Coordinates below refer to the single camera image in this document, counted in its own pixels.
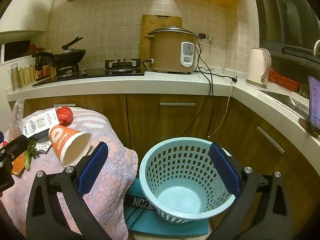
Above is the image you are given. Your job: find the orange paper cup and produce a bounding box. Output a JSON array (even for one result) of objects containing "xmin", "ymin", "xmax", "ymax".
[{"xmin": 48, "ymin": 126, "xmax": 92, "ymax": 168}]

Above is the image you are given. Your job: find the brown rice cooker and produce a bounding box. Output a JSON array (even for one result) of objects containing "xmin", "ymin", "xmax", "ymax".
[{"xmin": 144, "ymin": 26, "xmax": 198, "ymax": 74}]

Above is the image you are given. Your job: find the yellow plastic basket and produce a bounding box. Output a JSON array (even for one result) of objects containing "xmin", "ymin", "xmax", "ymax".
[{"xmin": 19, "ymin": 66, "xmax": 37, "ymax": 87}]

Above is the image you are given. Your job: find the red plastic bag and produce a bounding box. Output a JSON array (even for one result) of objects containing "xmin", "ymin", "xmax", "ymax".
[{"xmin": 56, "ymin": 107, "xmax": 73, "ymax": 127}]

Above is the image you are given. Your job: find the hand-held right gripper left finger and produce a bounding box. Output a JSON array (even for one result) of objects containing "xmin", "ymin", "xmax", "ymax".
[{"xmin": 26, "ymin": 141, "xmax": 130, "ymax": 240}]

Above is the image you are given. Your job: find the steel sink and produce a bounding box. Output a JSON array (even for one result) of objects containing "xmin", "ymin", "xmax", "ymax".
[{"xmin": 256, "ymin": 89, "xmax": 310, "ymax": 120}]

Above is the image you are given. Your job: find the dark window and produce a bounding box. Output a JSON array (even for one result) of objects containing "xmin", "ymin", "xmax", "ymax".
[{"xmin": 251, "ymin": 0, "xmax": 320, "ymax": 63}]

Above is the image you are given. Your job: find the pink patterned tablecloth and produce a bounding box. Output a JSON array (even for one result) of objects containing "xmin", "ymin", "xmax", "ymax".
[{"xmin": 0, "ymin": 106, "xmax": 139, "ymax": 240}]

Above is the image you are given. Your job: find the clear plastic bag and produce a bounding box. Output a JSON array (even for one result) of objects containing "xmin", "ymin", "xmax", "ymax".
[{"xmin": 9, "ymin": 99, "xmax": 25, "ymax": 140}]

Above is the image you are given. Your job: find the red box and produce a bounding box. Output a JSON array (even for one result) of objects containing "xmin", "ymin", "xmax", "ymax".
[{"xmin": 268, "ymin": 68, "xmax": 299, "ymax": 90}]

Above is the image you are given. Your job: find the black power cable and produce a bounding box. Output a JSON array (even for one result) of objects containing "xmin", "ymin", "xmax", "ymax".
[{"xmin": 185, "ymin": 39, "xmax": 220, "ymax": 140}]

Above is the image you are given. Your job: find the orange snack packet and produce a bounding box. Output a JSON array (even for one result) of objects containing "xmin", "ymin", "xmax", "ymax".
[{"xmin": 11, "ymin": 152, "xmax": 28, "ymax": 175}]

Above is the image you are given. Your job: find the light blue plastic basket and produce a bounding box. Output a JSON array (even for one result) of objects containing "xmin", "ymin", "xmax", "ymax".
[{"xmin": 139, "ymin": 137, "xmax": 242, "ymax": 224}]

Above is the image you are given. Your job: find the steel canister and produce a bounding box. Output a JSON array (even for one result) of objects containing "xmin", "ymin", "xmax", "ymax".
[{"xmin": 10, "ymin": 64, "xmax": 20, "ymax": 90}]

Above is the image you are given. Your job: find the teal plastic stool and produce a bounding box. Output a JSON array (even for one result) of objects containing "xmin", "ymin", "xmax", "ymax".
[{"xmin": 124, "ymin": 177, "xmax": 209, "ymax": 238}]

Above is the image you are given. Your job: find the silver dotted packet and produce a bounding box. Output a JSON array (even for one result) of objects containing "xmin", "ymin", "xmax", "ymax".
[{"xmin": 34, "ymin": 130, "xmax": 53, "ymax": 153}]

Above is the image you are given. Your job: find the brown phone stand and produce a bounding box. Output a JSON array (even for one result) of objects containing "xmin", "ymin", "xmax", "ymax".
[{"xmin": 298, "ymin": 118, "xmax": 320, "ymax": 138}]

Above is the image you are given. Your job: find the wall power socket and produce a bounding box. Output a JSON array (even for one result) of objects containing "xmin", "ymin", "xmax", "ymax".
[{"xmin": 197, "ymin": 33, "xmax": 214, "ymax": 45}]

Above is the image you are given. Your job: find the black gas stove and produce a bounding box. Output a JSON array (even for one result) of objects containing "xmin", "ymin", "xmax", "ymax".
[{"xmin": 32, "ymin": 58, "xmax": 145, "ymax": 87}]

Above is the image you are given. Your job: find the black wok with lid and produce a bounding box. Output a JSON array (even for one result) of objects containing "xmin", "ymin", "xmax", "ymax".
[{"xmin": 54, "ymin": 37, "xmax": 87, "ymax": 69}]

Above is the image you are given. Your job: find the smartphone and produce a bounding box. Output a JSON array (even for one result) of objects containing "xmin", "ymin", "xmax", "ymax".
[{"xmin": 308, "ymin": 75, "xmax": 320, "ymax": 130}]

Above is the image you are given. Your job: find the black printed strap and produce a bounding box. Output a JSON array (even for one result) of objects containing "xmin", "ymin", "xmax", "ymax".
[{"xmin": 125, "ymin": 194, "xmax": 160, "ymax": 212}]

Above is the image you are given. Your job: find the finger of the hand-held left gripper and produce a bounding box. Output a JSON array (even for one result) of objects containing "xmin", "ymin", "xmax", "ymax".
[
  {"xmin": 0, "ymin": 134, "xmax": 28, "ymax": 162},
  {"xmin": 0, "ymin": 162, "xmax": 15, "ymax": 193}
]

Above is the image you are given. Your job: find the white printed paper box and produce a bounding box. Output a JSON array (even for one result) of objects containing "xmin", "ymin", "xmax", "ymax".
[{"xmin": 22, "ymin": 107, "xmax": 60, "ymax": 138}]

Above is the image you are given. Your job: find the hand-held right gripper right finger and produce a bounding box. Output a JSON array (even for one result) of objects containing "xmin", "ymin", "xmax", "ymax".
[{"xmin": 209, "ymin": 142, "xmax": 293, "ymax": 240}]

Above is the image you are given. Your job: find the white electric kettle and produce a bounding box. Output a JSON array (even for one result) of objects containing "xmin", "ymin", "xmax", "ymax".
[{"xmin": 246, "ymin": 48, "xmax": 272, "ymax": 88}]

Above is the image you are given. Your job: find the white cable with plug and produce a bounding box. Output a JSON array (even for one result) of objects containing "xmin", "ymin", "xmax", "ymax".
[{"xmin": 207, "ymin": 75, "xmax": 238, "ymax": 138}]

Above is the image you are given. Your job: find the wooden cutting board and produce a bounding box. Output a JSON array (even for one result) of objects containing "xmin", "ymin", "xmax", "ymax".
[{"xmin": 140, "ymin": 14, "xmax": 183, "ymax": 64}]

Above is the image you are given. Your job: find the green vegetable scrap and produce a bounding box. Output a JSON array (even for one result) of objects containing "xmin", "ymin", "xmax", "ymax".
[{"xmin": 24, "ymin": 140, "xmax": 39, "ymax": 170}]

